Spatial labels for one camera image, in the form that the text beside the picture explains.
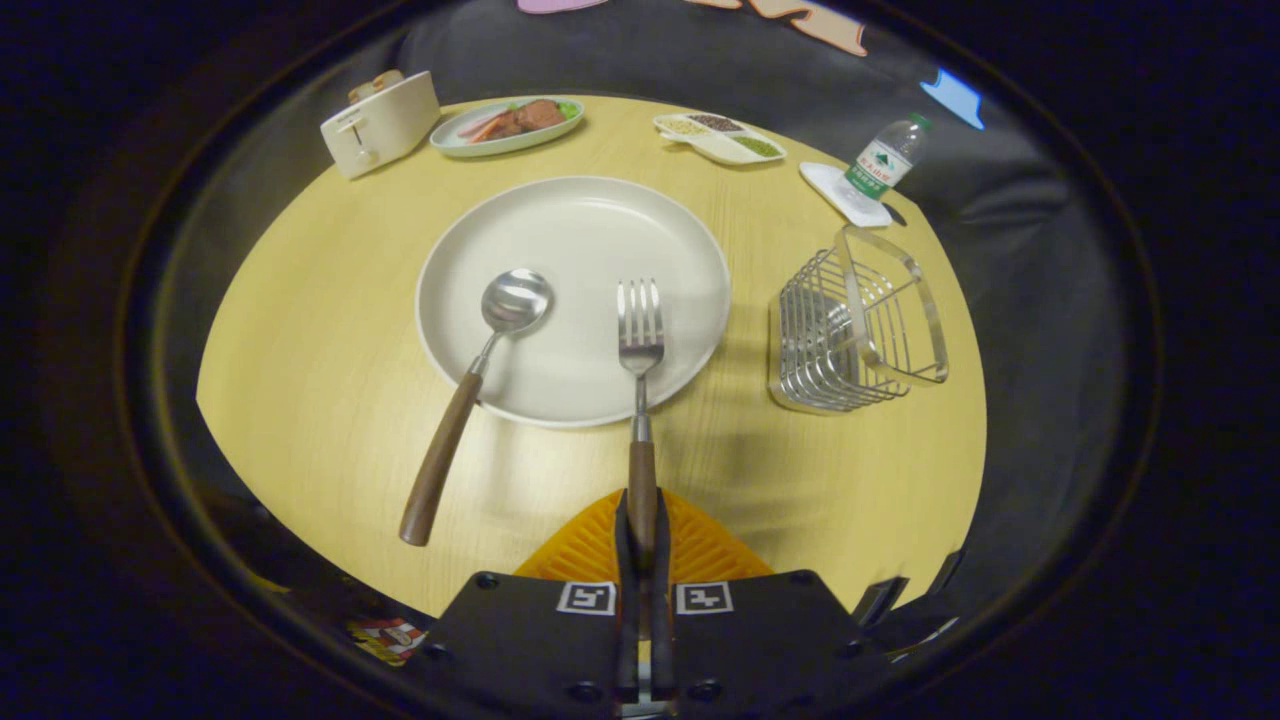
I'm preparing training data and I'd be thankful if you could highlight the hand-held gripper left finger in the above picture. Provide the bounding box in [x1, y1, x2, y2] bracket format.
[418, 488, 642, 719]

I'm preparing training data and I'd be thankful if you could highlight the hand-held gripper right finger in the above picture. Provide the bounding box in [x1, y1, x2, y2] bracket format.
[641, 488, 873, 719]

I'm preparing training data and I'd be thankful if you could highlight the wooden-handled metal fork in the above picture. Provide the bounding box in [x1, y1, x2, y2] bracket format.
[616, 278, 666, 571]

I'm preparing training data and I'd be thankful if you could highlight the large white round plate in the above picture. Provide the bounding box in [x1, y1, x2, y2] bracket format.
[414, 176, 733, 430]

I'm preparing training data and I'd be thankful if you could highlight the white square coaster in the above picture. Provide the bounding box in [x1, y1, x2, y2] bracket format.
[798, 161, 894, 229]

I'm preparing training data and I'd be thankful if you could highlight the white divided condiment dish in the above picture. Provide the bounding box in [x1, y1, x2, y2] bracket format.
[653, 112, 788, 166]

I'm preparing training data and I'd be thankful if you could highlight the green plate with food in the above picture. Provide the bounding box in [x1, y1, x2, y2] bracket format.
[429, 96, 586, 159]

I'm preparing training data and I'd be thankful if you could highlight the clear plastic water bottle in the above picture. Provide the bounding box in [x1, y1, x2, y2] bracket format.
[842, 112, 935, 203]

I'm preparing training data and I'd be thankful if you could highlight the white toaster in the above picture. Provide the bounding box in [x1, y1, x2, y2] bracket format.
[319, 69, 442, 181]

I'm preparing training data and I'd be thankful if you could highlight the wooden-handled metal spoon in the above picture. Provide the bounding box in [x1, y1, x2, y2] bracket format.
[398, 268, 554, 548]

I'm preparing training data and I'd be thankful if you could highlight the metal wire cutlery holder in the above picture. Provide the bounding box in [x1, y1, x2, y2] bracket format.
[767, 224, 950, 415]

